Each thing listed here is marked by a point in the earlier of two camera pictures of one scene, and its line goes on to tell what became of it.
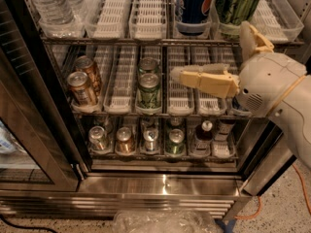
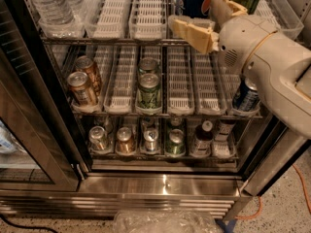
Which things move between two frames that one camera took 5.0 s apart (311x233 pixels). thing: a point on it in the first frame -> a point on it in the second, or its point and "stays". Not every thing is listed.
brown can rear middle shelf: (86, 64) stays
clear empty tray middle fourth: (177, 96) stays
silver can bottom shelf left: (97, 139) stays
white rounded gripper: (270, 82) -> (243, 40)
